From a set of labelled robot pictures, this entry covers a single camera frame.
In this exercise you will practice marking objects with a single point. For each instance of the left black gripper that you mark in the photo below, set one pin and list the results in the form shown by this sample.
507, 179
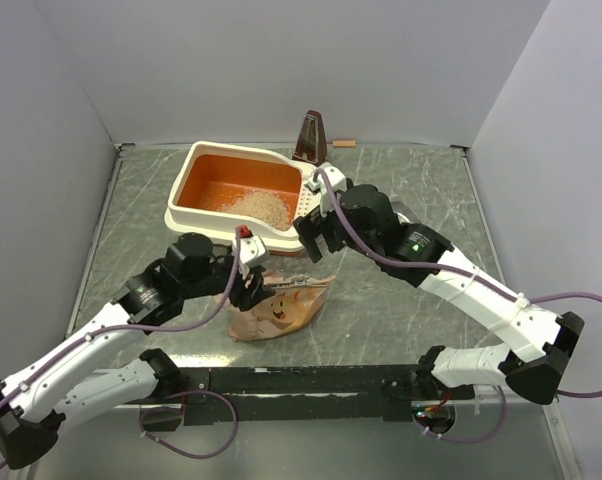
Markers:
247, 297

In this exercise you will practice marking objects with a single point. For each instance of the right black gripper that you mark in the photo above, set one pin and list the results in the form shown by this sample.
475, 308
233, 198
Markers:
311, 226

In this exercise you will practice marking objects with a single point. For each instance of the peach cat litter bag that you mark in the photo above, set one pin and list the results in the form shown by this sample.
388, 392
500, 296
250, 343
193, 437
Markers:
286, 312

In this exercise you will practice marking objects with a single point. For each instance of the white orange litter box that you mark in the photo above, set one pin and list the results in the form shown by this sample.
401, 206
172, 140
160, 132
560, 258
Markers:
215, 173

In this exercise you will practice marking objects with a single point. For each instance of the wooden ruler with crown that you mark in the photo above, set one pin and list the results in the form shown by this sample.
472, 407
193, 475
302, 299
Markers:
298, 281

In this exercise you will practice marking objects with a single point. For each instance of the silver metal scoop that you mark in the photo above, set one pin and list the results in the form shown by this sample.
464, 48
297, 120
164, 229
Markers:
402, 211

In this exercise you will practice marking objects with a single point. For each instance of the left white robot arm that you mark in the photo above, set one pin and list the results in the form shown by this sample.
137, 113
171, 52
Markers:
59, 390

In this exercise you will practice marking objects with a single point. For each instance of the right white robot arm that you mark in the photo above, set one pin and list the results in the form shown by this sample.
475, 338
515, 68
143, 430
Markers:
536, 344

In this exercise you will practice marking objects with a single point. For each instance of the clean litter pile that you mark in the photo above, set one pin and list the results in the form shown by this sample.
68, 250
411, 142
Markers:
263, 206

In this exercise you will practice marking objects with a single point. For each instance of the brown wooden metronome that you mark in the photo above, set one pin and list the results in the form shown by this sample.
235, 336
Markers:
311, 146

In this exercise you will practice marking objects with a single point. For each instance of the small wooden block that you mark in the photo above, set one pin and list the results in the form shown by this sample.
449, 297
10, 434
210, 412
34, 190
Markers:
344, 144

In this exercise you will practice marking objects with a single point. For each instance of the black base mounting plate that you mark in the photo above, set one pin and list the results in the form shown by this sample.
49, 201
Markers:
386, 392

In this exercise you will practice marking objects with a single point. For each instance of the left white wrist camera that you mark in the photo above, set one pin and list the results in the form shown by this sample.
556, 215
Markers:
251, 252

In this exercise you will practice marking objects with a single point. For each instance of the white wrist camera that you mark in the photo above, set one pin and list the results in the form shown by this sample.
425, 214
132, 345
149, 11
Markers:
251, 252
325, 181

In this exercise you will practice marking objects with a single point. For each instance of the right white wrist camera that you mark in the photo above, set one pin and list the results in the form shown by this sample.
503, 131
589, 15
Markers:
325, 181

